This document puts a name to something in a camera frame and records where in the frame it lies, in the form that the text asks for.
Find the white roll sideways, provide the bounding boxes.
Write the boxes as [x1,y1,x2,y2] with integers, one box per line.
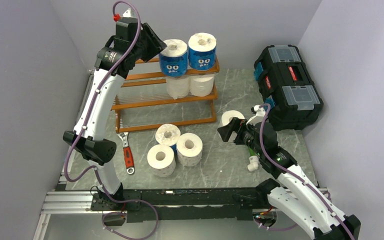
[189,74,215,97]

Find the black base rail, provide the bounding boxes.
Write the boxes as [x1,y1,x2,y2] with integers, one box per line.
[90,187,270,223]

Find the blue roll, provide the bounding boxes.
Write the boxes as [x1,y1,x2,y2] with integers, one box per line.
[188,32,217,71]
[155,123,181,151]
[158,39,188,78]

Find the green and white pipe fitting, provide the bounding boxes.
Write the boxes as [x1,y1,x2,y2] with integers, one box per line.
[247,148,260,172]

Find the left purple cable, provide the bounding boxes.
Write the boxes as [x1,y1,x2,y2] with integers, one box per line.
[63,0,160,240]

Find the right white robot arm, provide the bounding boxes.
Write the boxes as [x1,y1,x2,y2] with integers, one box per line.
[217,116,361,240]

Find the white roll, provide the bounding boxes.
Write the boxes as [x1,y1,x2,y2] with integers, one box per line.
[176,133,203,167]
[147,144,176,177]
[165,76,190,100]
[218,110,245,128]

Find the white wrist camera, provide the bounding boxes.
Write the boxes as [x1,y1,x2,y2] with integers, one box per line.
[113,8,137,22]
[246,105,266,125]

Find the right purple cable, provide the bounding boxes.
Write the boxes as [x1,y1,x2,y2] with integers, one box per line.
[259,103,357,240]

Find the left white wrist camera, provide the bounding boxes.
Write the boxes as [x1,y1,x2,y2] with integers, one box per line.
[113,8,137,22]

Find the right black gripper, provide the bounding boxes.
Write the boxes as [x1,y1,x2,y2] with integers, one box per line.
[217,117,264,157]

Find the orange wooden two-tier shelf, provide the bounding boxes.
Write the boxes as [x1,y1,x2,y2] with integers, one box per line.
[111,71,218,134]

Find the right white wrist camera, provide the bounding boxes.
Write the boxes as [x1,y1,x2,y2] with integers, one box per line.
[246,105,266,125]

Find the black plastic toolbox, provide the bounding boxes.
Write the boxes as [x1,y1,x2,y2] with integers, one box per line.
[253,44,324,131]

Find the red handled tool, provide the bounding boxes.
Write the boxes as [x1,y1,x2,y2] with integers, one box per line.
[118,132,135,175]

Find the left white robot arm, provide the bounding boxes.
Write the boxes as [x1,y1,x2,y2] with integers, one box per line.
[63,15,166,210]

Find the purple cable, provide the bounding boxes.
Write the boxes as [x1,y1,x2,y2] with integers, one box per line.
[63,0,160,240]
[259,103,357,240]

